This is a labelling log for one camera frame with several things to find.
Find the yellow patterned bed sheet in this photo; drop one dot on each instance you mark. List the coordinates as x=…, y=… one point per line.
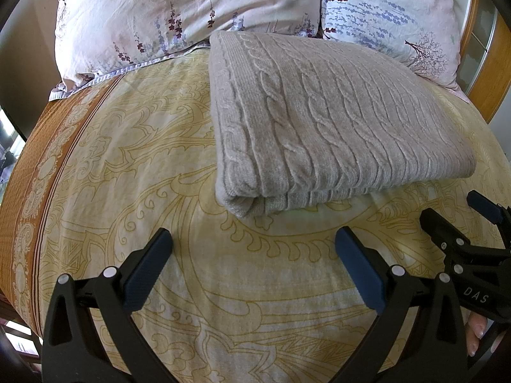
x=199, y=207

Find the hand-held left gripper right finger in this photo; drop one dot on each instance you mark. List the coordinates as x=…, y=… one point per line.
x=361, y=271

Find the pale blue floral pillow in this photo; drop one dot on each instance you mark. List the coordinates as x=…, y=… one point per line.
x=387, y=20

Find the wooden headboard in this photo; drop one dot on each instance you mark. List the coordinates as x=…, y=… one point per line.
x=489, y=48

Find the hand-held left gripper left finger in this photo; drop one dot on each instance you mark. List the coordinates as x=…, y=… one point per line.
x=145, y=275

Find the pink floral pillow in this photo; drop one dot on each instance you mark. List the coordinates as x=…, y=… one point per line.
x=159, y=16

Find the person's right hand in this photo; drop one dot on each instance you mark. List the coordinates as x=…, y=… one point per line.
x=475, y=333

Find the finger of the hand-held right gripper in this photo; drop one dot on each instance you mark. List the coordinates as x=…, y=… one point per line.
x=443, y=227
x=485, y=207

